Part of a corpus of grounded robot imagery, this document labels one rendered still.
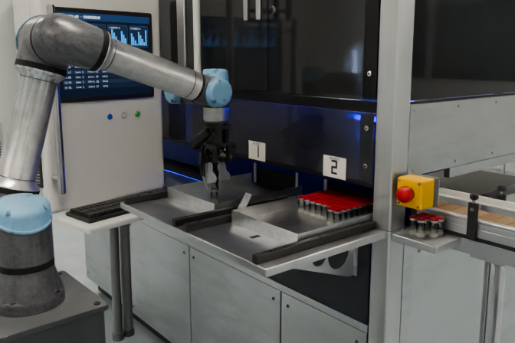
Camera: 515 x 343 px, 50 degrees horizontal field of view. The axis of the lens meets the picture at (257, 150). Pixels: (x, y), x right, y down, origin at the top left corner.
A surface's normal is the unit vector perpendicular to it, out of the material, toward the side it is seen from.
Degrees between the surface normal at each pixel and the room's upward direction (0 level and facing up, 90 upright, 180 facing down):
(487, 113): 90
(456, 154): 90
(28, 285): 72
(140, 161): 90
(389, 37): 90
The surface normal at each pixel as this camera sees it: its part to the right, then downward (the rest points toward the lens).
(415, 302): 0.63, 0.13
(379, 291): -0.77, 0.11
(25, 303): 0.27, -0.14
